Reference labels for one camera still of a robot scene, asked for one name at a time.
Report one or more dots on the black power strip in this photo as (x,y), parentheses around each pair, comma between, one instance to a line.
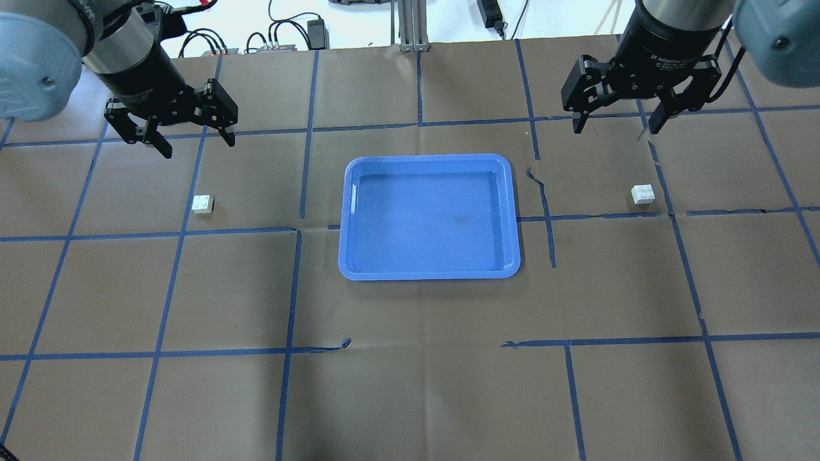
(491,14)

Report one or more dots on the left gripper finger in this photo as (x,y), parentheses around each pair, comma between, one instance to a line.
(216,109)
(119,117)

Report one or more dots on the aluminium frame post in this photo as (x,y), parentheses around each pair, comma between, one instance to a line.
(409,26)

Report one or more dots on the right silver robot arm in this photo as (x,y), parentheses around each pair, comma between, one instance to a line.
(780,36)

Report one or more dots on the grey connector box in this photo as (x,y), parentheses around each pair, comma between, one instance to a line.
(274,48)

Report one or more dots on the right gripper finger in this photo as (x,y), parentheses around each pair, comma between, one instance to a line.
(704,78)
(587,89)

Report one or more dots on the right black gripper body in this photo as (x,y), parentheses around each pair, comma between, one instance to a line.
(666,38)

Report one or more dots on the black power adapter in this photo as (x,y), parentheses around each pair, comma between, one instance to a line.
(317,34)

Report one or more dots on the white block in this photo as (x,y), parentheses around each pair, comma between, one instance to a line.
(642,194)
(202,204)

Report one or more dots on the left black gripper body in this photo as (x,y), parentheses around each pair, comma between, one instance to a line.
(142,79)

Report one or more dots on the blue plastic tray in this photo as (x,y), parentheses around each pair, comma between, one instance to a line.
(429,217)

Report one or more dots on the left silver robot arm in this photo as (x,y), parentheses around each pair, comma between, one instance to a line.
(45,44)

